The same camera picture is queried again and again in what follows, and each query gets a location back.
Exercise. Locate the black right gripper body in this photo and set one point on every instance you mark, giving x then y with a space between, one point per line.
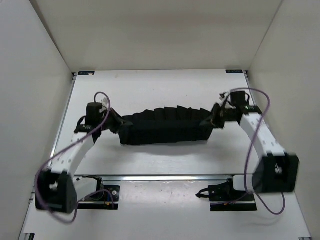
228 115

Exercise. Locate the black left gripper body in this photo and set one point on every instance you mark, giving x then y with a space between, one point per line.
109 119

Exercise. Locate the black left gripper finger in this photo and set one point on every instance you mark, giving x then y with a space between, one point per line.
113 127
118 119

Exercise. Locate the black pleated skirt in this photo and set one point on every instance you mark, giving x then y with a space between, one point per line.
166 125

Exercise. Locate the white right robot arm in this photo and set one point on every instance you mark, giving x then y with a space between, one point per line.
269 168

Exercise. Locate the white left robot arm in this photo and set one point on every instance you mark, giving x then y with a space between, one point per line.
57 189

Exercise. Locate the right corner label sticker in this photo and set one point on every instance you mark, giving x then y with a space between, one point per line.
234 71

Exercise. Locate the corner label sticker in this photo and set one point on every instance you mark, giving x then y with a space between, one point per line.
234 71
86 73

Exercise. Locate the left corner label sticker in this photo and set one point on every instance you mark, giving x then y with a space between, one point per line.
86 73

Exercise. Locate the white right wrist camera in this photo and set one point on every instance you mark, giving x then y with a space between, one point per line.
223 96

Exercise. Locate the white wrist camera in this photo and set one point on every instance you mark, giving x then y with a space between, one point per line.
223 96
105 103

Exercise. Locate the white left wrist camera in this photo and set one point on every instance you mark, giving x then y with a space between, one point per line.
105 103

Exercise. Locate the aluminium table rail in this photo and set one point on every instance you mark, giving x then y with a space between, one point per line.
165 178

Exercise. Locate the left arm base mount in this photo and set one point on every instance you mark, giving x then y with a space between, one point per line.
100 197

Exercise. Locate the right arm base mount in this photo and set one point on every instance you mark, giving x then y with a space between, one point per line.
224 198

